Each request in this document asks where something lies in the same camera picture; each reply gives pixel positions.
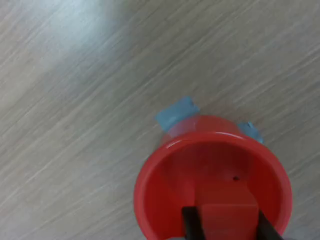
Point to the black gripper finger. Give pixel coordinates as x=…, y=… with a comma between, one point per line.
x=266, y=231
x=193, y=225

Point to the red cube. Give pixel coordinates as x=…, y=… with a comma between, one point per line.
x=230, y=220

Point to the red plastic cup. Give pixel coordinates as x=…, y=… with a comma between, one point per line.
x=175, y=175

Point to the small blue tape piece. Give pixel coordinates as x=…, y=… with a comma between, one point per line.
x=250, y=130

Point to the large blue tape piece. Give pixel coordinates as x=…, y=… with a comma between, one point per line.
x=175, y=112

